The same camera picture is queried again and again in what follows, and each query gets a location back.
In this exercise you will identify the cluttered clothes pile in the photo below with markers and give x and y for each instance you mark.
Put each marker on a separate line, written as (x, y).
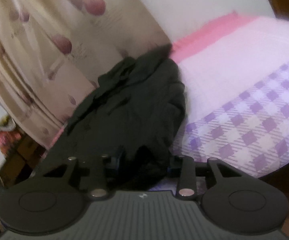
(10, 134)

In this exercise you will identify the pink purple checked bedsheet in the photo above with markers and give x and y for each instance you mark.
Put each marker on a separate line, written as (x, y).
(236, 77)

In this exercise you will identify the black jacket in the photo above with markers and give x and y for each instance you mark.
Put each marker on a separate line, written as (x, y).
(134, 115)

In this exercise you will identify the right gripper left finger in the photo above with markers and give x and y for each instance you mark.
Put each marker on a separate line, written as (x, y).
(102, 172)

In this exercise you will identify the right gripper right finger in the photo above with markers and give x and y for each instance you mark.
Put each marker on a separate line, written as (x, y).
(183, 168)

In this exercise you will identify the floral beige curtain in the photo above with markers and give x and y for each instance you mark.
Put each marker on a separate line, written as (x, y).
(53, 51)

